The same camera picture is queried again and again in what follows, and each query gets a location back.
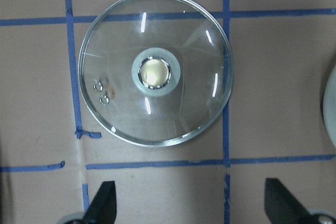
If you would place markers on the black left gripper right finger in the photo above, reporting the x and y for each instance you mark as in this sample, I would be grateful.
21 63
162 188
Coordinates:
280 205

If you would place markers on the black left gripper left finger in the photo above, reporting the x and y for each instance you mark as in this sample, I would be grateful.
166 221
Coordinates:
103 208

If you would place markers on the glass pot lid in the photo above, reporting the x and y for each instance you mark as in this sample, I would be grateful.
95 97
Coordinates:
155 72

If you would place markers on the pale green electric pot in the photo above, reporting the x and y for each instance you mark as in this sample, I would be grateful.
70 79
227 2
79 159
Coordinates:
329 106

